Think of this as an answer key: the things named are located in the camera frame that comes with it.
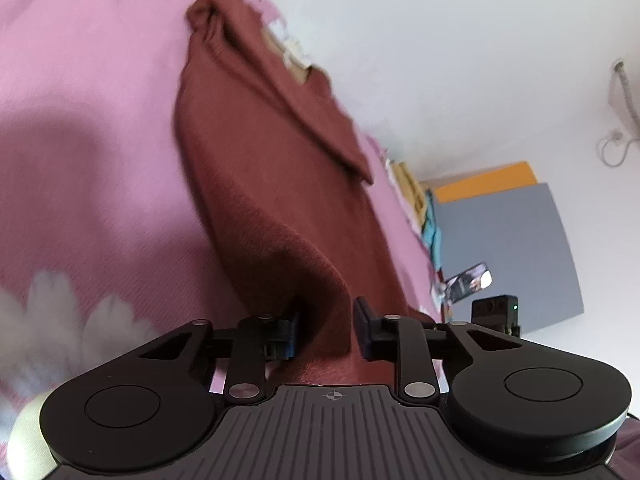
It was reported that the smartphone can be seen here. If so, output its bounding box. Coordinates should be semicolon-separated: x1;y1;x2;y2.
444;261;494;305

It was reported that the orange board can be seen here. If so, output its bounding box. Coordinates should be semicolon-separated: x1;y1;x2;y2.
434;161;539;205

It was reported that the dark purple cloth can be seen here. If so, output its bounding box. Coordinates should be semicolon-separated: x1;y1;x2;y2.
611;405;640;480

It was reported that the yellow cloth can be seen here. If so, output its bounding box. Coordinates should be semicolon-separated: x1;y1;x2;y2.
389;160;427;213

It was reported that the pink floral bed sheet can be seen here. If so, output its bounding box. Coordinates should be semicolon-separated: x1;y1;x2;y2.
0;0;444;466

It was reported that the white wall cable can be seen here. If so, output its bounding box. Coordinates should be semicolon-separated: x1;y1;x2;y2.
597;127;640;169

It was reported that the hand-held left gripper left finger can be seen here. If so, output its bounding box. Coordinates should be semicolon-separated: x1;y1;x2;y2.
135;310;301;406

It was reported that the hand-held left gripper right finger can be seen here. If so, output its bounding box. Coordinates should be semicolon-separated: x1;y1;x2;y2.
353;297;531;406

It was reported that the small black camera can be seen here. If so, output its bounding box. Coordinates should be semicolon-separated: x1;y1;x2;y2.
472;295;522;337

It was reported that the teal cloth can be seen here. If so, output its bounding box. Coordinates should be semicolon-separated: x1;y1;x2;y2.
421;200;445;272

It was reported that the dark red knit sweater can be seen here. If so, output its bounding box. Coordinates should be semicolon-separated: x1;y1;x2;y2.
172;0;443;389

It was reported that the grey board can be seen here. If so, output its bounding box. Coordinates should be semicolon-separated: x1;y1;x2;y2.
432;182;586;337

